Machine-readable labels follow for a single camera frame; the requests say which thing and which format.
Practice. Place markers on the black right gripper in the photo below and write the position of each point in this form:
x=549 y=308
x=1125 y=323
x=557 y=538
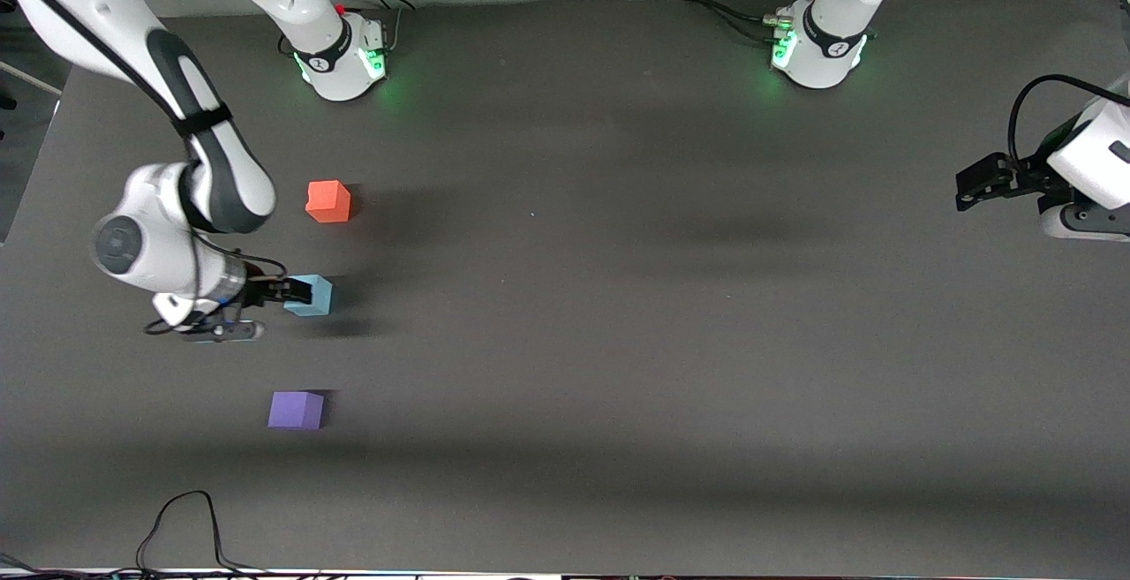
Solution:
x=255 y=292

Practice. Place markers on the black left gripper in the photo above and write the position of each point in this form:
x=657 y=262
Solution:
x=1027 y=179

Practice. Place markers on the light blue foam block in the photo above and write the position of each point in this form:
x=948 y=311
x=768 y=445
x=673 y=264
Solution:
x=316 y=297

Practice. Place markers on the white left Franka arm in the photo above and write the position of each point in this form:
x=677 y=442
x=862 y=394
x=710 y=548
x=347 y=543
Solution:
x=830 y=59

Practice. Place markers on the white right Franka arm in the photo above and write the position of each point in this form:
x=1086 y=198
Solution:
x=150 y=244

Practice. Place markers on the orange foam block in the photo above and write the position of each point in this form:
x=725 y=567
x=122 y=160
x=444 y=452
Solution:
x=327 y=202

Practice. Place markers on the purple foam block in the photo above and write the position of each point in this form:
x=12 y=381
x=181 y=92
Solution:
x=295 y=410

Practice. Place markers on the dark grey table mat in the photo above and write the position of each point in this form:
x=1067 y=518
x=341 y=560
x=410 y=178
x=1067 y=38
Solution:
x=706 y=368

